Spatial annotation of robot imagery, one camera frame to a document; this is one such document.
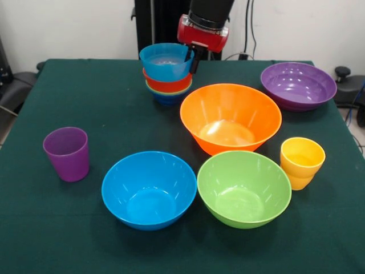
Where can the large orange bowl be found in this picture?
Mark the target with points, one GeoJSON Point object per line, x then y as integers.
{"type": "Point", "coordinates": [231, 105]}

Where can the dark blue small bowl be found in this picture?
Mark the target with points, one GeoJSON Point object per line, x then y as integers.
{"type": "Point", "coordinates": [168, 100]}

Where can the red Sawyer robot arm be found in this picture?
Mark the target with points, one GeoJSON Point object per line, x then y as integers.
{"type": "Point", "coordinates": [211, 11]}

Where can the black pedestal leg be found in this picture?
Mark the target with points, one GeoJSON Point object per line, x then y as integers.
{"type": "Point", "coordinates": [17, 85]}
{"type": "Point", "coordinates": [345, 91]}

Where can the small green bowl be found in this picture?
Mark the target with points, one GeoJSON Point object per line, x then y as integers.
{"type": "Point", "coordinates": [182, 92]}

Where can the large blue bowl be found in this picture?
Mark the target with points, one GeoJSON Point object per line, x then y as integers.
{"type": "Point", "coordinates": [148, 188]}

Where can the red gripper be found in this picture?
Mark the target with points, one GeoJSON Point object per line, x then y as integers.
{"type": "Point", "coordinates": [202, 37]}

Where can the large purple bowl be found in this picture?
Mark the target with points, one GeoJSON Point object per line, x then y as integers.
{"type": "Point", "coordinates": [299, 82]}

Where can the light blue small bowl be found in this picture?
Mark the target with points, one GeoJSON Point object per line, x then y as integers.
{"type": "Point", "coordinates": [159, 70]}

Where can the purple cup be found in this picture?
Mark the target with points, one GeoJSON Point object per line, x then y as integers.
{"type": "Point", "coordinates": [68, 162]}

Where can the red small bowl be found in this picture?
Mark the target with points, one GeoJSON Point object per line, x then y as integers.
{"type": "Point", "coordinates": [166, 85]}

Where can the large green bowl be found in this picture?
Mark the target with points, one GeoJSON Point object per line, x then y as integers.
{"type": "Point", "coordinates": [242, 185]}

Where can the dark green tablecloth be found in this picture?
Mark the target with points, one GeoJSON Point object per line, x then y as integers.
{"type": "Point", "coordinates": [57, 228]}

